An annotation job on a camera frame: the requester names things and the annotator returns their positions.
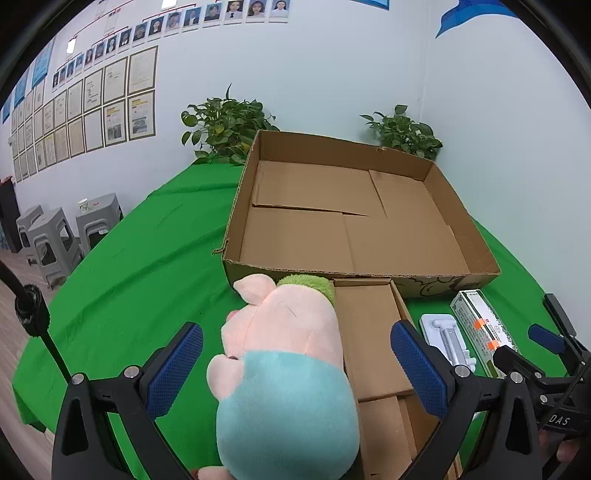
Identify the white folding phone stand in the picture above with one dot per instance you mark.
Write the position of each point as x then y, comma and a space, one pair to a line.
441, 330

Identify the white paper cup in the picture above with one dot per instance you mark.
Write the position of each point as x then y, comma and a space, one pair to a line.
83, 206

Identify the person's right hand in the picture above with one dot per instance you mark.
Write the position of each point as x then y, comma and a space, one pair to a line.
570, 454

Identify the black cabinet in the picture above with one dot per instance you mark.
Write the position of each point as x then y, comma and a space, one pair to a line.
8, 212

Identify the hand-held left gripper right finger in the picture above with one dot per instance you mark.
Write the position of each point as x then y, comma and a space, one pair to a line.
420, 369

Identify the group of framed wall documents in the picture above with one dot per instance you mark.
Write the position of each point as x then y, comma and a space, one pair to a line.
115, 110

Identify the pink and teal plush pig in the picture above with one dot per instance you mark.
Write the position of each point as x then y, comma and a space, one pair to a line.
286, 350

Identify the blue wall poster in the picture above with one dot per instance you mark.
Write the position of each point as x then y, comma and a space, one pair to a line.
44, 62
21, 91

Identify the green tablecloth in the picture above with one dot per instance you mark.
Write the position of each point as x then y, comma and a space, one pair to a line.
152, 277

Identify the small cardboard divider tray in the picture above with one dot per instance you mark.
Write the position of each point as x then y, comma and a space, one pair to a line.
369, 341

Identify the large cardboard box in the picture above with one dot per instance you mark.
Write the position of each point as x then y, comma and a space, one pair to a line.
323, 230

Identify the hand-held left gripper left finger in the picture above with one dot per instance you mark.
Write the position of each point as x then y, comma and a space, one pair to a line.
178, 364

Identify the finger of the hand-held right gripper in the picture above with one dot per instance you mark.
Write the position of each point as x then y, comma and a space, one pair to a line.
515, 364
545, 337

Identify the small green potted plant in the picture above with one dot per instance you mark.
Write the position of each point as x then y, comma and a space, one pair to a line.
406, 134

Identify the blue wall decal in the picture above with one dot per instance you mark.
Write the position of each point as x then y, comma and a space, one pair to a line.
466, 16

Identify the grey plastic stool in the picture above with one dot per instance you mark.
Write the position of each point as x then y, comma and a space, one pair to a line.
27, 221
99, 221
53, 240

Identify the row of portrait photos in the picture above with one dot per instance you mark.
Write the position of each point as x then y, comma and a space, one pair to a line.
171, 21

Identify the green and white medicine box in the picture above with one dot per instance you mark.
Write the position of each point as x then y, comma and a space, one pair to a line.
480, 318

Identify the bushy green potted plant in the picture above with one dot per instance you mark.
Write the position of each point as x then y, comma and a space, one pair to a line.
226, 124

